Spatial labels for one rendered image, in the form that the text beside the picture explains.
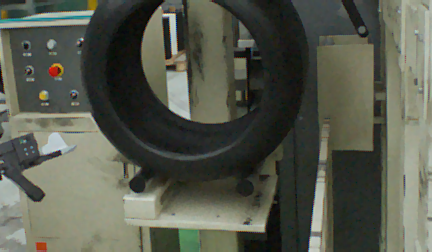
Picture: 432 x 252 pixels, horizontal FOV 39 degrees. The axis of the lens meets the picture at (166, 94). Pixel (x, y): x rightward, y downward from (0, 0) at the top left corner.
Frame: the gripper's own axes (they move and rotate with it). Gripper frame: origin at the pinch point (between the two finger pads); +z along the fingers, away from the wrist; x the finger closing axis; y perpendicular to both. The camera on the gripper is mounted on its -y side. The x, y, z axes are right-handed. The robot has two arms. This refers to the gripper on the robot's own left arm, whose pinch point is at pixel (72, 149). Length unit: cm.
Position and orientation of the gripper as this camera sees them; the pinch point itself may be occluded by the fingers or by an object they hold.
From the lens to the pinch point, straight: 158.4
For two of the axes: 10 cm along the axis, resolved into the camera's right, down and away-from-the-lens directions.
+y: -3.3, -9.4, 0.4
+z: 8.8, -3.0, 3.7
